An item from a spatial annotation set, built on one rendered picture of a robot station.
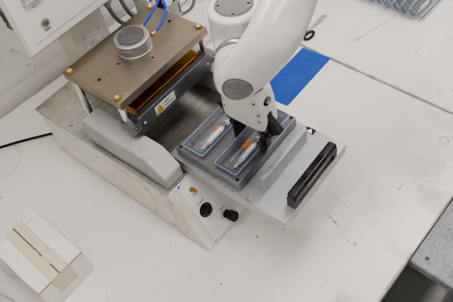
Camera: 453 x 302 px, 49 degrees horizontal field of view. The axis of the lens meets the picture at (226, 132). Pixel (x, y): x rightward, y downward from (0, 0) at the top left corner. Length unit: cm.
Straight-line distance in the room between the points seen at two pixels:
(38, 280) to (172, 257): 29
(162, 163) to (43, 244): 34
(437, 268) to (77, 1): 95
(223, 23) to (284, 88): 72
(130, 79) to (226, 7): 33
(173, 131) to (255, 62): 48
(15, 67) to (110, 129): 59
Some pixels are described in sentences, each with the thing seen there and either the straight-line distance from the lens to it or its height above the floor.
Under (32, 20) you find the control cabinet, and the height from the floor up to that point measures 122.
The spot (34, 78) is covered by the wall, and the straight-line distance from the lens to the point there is 169.
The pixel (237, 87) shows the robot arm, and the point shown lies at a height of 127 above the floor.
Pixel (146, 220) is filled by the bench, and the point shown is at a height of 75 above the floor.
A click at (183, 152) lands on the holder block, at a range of 103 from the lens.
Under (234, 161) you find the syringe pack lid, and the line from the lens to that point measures 99.
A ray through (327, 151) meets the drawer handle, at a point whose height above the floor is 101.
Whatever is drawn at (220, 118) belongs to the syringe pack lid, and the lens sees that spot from 106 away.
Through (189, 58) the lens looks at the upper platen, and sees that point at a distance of 113.
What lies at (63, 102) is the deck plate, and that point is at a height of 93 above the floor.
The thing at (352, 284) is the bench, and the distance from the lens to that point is 113.
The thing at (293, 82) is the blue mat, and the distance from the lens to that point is 148.
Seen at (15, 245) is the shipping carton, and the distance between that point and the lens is 124.
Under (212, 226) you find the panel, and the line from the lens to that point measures 116.
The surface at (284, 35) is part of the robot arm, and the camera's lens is 71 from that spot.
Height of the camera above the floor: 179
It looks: 49 degrees down
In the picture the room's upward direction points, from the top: 12 degrees counter-clockwise
